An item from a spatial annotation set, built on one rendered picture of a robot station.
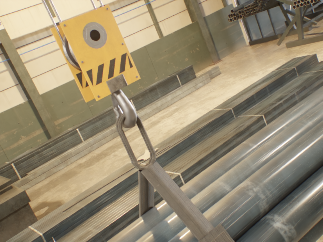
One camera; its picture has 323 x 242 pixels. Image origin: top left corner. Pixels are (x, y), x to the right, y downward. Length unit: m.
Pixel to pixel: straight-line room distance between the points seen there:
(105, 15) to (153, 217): 0.89
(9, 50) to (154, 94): 3.72
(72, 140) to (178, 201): 8.30
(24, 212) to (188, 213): 5.28
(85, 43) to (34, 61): 10.06
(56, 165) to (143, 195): 7.64
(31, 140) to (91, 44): 9.79
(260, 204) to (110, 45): 0.88
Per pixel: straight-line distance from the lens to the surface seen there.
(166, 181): 1.70
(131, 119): 1.61
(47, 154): 9.71
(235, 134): 5.63
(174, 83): 11.32
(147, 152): 5.92
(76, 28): 1.56
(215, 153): 5.41
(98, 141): 9.78
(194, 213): 1.66
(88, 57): 1.56
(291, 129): 2.25
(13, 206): 6.68
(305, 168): 1.99
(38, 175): 9.35
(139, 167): 1.69
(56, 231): 5.16
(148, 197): 1.91
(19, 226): 6.81
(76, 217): 5.22
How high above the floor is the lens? 2.25
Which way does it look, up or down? 14 degrees down
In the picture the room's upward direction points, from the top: 23 degrees counter-clockwise
